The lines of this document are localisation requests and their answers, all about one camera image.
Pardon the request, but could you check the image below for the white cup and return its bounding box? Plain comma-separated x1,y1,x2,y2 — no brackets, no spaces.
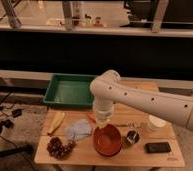
147,115,166,133

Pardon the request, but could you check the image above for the black smartphone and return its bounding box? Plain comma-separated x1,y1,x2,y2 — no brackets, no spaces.
145,142,171,153

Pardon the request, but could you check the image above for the orange carrot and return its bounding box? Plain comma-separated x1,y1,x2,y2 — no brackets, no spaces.
86,113,96,124

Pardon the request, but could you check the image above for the orange bowl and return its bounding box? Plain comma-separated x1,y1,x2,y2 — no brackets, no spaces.
93,124,122,157

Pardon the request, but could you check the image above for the light blue cloth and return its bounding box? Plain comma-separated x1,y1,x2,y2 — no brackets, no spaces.
65,119,92,141

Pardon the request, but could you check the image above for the small metal can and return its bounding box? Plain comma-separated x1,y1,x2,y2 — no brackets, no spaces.
123,130,140,147

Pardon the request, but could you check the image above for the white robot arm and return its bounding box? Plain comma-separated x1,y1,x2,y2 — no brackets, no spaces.
90,70,193,132

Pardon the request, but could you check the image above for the yellow banana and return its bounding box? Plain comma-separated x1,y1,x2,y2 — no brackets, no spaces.
47,112,65,136

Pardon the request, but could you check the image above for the bunch of dark grapes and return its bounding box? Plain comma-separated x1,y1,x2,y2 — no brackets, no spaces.
47,137,76,160

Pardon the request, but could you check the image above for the green plastic tray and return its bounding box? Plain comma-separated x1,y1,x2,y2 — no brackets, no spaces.
43,74,94,108

